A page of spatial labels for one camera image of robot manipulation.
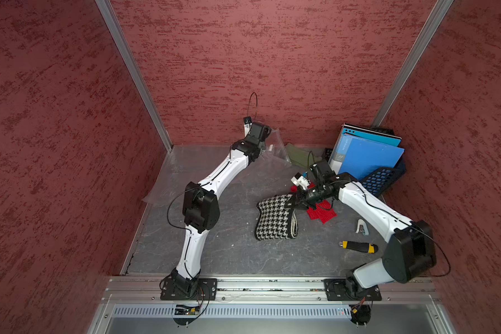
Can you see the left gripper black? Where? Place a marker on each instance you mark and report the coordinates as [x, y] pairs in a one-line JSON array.
[[263, 144]]

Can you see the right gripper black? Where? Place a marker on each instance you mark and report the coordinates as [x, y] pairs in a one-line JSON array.
[[302, 203]]

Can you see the red knitted scarf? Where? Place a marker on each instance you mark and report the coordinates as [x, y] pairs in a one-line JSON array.
[[321, 211]]

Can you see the green knitted scarf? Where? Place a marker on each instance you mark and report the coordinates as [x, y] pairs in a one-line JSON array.
[[301, 157]]

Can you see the houndstooth black white scarf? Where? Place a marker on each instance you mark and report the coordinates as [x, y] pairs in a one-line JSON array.
[[277, 219]]

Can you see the clear plastic vacuum bag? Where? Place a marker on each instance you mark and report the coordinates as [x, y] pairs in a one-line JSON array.
[[186, 164]]

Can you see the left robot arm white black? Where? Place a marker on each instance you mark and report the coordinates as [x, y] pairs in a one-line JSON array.
[[201, 209]]

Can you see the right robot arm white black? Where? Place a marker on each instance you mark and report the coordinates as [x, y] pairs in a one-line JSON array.
[[410, 247]]

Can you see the blue folder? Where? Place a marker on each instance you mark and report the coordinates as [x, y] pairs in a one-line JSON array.
[[359, 157]]

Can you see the blue perforated file rack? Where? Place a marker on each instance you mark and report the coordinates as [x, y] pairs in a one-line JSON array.
[[377, 182]]

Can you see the small white grey tool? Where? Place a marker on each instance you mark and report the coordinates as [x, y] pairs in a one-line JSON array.
[[362, 228]]

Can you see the teal notebook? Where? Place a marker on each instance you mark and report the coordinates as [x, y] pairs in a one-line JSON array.
[[372, 135]]

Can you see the yellow black screwdriver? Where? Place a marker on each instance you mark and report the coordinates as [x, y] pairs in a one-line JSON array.
[[362, 247]]

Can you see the perforated metal vent strip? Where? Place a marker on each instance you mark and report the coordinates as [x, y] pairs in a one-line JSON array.
[[235, 311]]

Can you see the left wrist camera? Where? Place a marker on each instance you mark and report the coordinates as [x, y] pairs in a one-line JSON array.
[[247, 125]]

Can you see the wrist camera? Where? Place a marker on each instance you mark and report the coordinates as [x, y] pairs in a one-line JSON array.
[[247, 125], [300, 180]]

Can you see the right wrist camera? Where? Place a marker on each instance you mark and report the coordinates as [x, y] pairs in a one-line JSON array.
[[300, 180]]

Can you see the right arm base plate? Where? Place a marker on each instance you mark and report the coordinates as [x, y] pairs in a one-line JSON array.
[[347, 289]]

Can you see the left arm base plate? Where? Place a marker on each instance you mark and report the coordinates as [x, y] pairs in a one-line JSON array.
[[202, 289]]

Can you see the aluminium front rail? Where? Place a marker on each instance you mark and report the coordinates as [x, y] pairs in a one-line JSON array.
[[268, 289]]

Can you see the left aluminium corner post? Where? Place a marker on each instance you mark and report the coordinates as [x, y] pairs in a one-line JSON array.
[[111, 21]]

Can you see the aluminium corner post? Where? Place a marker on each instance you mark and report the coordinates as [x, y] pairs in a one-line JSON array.
[[111, 21], [427, 32]]

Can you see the right aluminium corner post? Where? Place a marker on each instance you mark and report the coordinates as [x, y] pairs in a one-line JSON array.
[[427, 32]]

